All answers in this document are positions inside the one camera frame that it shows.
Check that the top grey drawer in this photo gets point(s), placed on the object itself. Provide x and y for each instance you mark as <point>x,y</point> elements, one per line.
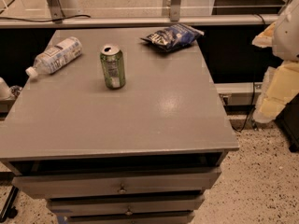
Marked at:
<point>122,183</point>

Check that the green soda can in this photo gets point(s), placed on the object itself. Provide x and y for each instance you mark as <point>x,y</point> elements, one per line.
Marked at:
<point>112,61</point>

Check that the metal railing frame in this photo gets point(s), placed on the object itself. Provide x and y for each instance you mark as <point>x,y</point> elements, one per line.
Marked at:
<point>108,13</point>

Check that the yellow foam padding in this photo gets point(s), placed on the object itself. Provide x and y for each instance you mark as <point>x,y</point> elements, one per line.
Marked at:
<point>280,85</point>

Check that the grey drawer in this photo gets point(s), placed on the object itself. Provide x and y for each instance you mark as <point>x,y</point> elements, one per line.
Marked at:
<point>149,218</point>
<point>122,183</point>
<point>125,205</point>

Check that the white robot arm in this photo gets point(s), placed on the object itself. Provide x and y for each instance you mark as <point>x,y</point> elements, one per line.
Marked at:
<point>285,43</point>

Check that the blue chip bag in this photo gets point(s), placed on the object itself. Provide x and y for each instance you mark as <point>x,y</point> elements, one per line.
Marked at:
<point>175,37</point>

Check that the bottom grey drawer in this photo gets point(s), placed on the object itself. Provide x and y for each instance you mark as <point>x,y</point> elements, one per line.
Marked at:
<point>149,218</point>

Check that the middle grey drawer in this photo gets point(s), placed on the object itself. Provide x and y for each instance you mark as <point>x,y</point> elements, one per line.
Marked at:
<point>125,205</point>

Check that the grey drawer cabinet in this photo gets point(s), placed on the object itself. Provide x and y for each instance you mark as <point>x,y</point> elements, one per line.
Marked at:
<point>167,116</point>

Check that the clear plastic water bottle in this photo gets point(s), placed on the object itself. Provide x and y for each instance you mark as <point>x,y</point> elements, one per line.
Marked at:
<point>54,58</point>

